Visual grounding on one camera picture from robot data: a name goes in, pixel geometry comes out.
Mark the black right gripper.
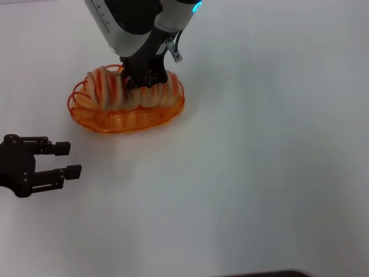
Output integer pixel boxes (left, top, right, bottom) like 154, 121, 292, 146
119, 26, 177, 92

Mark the long striped bread loaf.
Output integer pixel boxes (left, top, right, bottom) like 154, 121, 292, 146
86, 65, 183, 112

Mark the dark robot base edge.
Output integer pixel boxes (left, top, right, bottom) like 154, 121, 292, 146
221, 269, 314, 277

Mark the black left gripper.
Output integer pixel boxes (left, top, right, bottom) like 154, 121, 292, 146
0, 134, 83, 199

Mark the orange plastic wire basket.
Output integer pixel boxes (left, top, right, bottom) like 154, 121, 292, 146
67, 63, 186, 135

